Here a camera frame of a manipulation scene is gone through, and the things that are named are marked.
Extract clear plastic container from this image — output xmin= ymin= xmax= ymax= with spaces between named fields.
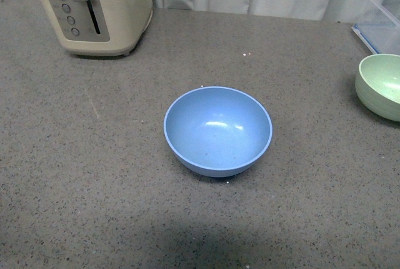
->
xmin=352 ymin=0 xmax=399 ymax=55

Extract blue bowl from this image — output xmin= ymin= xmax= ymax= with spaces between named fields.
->
xmin=163 ymin=86 xmax=273 ymax=178

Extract green bowl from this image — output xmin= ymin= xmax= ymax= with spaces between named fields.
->
xmin=355 ymin=54 xmax=399 ymax=122

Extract cream two-slot toaster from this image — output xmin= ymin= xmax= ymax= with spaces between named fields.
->
xmin=41 ymin=0 xmax=153 ymax=56

